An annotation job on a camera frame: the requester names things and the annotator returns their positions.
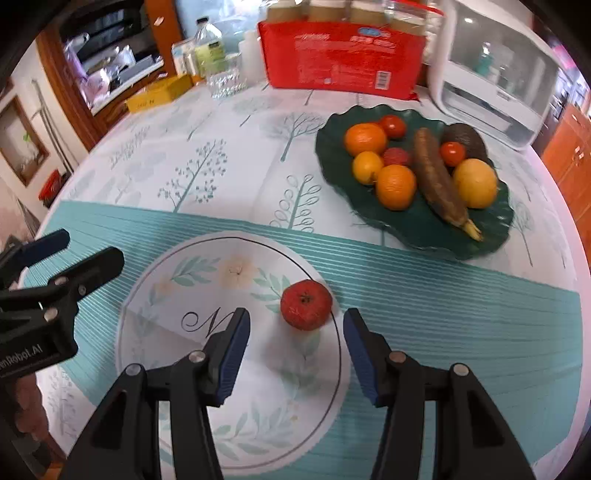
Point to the brown overripe banana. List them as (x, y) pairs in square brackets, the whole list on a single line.
[(434, 180)]

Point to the red round textured fruit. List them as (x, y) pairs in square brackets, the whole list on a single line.
[(306, 304)]

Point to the small yellow orange citrus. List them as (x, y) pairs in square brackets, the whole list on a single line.
[(368, 167)]

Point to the white countertop cabinet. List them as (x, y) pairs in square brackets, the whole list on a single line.
[(494, 106)]

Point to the orange tangerine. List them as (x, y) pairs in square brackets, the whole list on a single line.
[(364, 138)]

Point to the orange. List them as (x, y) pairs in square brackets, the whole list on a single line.
[(395, 187)]

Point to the yellow cardboard box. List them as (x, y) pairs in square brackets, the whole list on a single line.
[(159, 92)]

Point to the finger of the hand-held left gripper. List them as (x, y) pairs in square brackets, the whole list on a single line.
[(87, 272), (44, 247)]

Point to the large yellow round fruit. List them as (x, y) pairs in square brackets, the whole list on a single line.
[(475, 184)]

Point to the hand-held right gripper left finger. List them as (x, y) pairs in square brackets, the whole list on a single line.
[(228, 369)]

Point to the cluttered kitchen shelf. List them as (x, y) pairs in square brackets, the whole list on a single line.
[(111, 60)]

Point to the red package of jars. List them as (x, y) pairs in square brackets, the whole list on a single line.
[(341, 55)]

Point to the wooden wall cabinet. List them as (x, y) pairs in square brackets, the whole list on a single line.
[(570, 157)]

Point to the dark green leaf-shaped plate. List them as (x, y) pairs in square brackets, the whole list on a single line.
[(415, 230)]

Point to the wooden frame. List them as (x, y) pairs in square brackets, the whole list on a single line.
[(23, 143)]

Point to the white carton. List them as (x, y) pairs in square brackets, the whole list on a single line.
[(183, 57)]

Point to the dark avocado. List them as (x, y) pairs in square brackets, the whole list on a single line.
[(466, 138)]

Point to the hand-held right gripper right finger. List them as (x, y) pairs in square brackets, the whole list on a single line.
[(364, 364)]

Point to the plastic bottle with green label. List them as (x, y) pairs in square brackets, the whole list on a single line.
[(210, 50)]

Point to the clear drinking glass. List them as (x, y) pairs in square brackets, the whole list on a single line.
[(225, 81)]

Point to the small white plastic bottle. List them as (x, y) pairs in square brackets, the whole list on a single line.
[(250, 55)]

